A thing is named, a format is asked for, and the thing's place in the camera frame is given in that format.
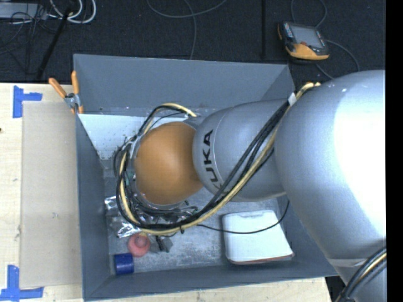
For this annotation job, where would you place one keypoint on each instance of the red toy apple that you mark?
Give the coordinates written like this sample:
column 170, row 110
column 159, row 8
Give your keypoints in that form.
column 138, row 246

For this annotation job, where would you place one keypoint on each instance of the silver foil packet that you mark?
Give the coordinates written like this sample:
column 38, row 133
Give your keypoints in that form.
column 121, row 228

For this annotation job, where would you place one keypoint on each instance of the blue cup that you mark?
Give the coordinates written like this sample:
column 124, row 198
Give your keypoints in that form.
column 124, row 264

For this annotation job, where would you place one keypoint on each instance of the white flat box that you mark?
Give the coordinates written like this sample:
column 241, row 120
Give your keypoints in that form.
column 256, row 241

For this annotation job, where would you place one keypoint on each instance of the pale cardboard board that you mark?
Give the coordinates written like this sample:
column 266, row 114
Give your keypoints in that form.
column 50, row 200

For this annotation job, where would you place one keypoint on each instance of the grey metal bin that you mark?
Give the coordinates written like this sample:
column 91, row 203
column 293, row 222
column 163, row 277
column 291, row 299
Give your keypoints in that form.
column 189, row 80

